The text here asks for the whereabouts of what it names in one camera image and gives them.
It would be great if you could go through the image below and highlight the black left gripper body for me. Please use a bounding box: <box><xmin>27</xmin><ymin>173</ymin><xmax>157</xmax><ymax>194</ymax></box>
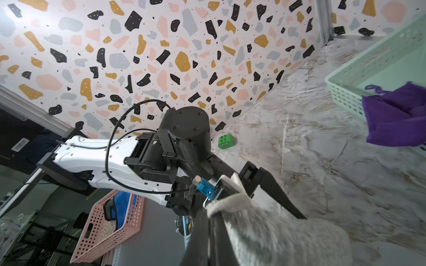
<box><xmin>166</xmin><ymin>156</ymin><xmax>267</xmax><ymax>217</ymax></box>

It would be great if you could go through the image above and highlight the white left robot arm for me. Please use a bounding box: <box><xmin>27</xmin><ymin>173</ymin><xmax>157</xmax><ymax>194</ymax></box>
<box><xmin>38</xmin><ymin>106</ymin><xmax>235</xmax><ymax>217</ymax></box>

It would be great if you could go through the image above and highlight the mint green plastic basket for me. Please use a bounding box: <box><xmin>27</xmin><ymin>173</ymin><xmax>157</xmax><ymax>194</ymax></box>
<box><xmin>325</xmin><ymin>15</ymin><xmax>426</xmax><ymax>156</ymax></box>

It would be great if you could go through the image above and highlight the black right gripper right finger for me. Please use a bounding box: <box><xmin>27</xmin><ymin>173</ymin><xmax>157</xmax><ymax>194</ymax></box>
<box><xmin>213</xmin><ymin>213</ymin><xmax>239</xmax><ymax>266</ymax></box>

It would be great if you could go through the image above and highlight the green toy block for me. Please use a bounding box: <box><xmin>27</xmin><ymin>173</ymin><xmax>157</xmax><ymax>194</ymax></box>
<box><xmin>218</xmin><ymin>134</ymin><xmax>235</xmax><ymax>150</ymax></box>

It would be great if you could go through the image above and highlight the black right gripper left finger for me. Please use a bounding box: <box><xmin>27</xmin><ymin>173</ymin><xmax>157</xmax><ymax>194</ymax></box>
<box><xmin>180</xmin><ymin>209</ymin><xmax>210</xmax><ymax>266</ymax></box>

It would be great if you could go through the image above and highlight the pink plastic basket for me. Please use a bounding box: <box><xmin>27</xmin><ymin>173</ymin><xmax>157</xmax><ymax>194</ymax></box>
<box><xmin>70</xmin><ymin>190</ymin><xmax>145</xmax><ymax>263</ymax></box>

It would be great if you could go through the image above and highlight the purple cloth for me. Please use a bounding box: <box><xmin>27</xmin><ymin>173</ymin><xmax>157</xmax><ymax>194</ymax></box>
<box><xmin>362</xmin><ymin>82</ymin><xmax>426</xmax><ymax>147</ymax></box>

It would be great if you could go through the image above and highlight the grey striped dishcloth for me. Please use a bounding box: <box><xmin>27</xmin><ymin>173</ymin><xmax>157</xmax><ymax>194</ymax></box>
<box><xmin>206</xmin><ymin>194</ymin><xmax>353</xmax><ymax>266</ymax></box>

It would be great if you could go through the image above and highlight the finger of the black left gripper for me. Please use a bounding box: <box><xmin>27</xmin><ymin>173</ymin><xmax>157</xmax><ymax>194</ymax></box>
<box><xmin>246</xmin><ymin>162</ymin><xmax>306</xmax><ymax>219</ymax></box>

